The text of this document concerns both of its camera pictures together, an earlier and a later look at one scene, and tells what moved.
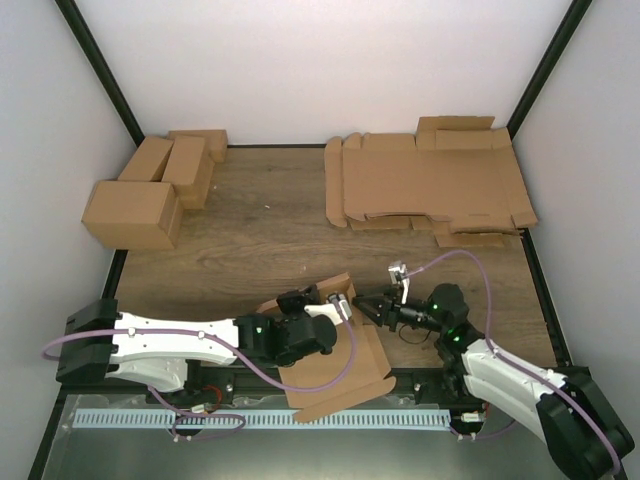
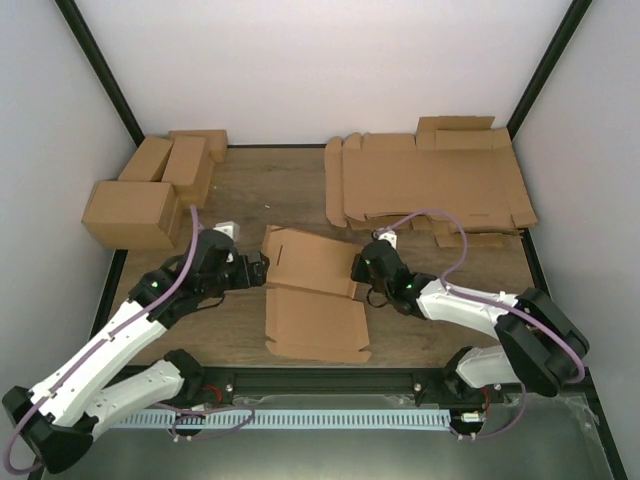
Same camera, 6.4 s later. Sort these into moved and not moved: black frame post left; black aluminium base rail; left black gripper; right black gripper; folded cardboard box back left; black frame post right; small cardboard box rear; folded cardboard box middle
Moved: right black gripper; left black gripper
Not moved: folded cardboard box back left; black frame post right; black aluminium base rail; black frame post left; small cardboard box rear; folded cardboard box middle
